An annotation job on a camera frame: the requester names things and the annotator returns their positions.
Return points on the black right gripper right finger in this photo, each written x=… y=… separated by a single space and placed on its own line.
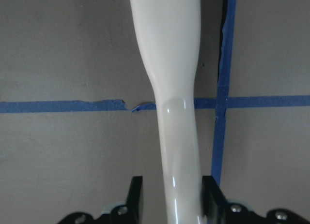
x=217 y=208

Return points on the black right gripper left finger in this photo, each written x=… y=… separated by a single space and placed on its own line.
x=131 y=211

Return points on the beige hand brush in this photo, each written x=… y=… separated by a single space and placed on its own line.
x=168 y=34

